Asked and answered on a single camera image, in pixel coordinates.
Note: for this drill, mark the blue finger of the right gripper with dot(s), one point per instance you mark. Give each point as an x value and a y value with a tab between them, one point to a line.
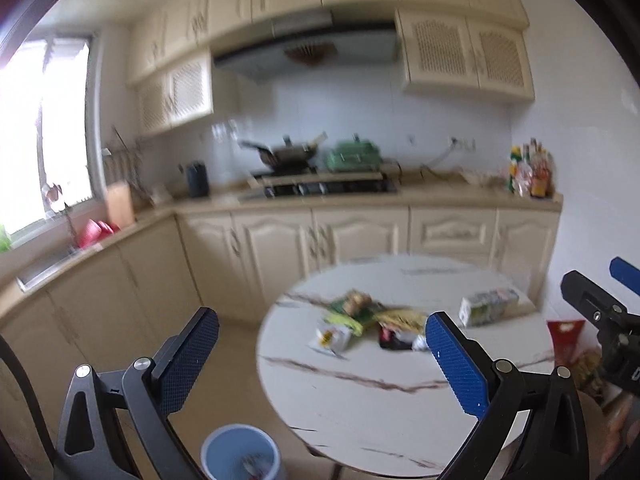
625	273
595	304

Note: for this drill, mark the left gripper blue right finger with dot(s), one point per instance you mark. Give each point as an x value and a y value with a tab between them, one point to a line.
464	363

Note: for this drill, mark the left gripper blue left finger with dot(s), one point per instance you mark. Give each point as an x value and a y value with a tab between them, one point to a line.
180	361

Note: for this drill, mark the drink carton box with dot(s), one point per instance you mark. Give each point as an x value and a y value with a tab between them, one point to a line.
487	307

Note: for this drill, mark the yellow snack bag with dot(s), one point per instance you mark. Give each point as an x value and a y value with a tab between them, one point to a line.
402	320

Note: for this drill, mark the green snack bag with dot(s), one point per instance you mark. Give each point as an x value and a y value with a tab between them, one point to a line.
366	315

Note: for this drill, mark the white yellow tea sachet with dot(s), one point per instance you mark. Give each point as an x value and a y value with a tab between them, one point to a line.
331	340

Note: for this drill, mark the clear plastic wrap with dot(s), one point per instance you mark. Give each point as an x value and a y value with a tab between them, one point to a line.
420	344

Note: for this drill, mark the light blue trash bin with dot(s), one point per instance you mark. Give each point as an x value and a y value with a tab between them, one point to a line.
240	451

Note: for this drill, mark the steel kitchen sink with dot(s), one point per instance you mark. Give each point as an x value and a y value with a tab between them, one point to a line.
44	267

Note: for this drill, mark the kitchen window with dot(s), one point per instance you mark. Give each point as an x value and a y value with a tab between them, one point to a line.
45	161

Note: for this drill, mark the person right hand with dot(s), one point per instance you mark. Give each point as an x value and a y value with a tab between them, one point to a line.
621	427

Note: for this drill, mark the red snack bag on floor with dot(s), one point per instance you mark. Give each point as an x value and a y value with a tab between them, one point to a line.
565	336

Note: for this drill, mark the black red wrapper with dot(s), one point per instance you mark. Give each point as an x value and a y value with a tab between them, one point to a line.
395	340

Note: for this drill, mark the cream lower cabinets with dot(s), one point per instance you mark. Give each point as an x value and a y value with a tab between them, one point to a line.
108	312

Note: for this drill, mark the cream cabinets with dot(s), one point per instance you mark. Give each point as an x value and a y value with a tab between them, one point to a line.
185	54
108	312

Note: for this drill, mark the lime green packet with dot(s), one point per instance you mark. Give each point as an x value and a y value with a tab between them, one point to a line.
338	319

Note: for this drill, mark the round white marble table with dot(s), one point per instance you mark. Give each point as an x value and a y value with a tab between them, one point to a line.
381	412

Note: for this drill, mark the ginger root on bags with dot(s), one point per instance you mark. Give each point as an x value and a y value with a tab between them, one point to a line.
355	302

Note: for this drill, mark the condiment bottles group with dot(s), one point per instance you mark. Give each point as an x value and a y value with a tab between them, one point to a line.
531	171

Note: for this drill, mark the dark electric kettle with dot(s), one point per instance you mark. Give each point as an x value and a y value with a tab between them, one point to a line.
197	179

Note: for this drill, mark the black gas stove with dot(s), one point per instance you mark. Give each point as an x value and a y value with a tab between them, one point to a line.
313	183

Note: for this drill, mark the green dish soap bottle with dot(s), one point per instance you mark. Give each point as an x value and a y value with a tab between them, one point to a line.
5	240

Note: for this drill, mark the hanging utensil rack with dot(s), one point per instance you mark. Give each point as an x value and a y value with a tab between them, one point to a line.
124	163

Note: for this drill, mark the chrome faucet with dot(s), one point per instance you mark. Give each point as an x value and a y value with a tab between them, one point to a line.
67	219

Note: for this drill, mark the green electric cooker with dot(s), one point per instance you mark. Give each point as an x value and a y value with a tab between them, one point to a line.
356	155

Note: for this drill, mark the black wok with lid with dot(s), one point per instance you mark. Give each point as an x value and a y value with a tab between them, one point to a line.
287	155

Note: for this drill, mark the cream upper cabinets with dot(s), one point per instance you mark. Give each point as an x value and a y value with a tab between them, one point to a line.
185	54

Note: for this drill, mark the black range hood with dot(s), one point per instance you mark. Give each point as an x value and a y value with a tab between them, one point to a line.
302	42

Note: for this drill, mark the black chair frame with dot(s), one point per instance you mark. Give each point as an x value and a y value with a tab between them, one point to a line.
19	373

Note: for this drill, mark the wall power socket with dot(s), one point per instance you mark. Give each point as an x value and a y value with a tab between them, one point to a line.
466	145

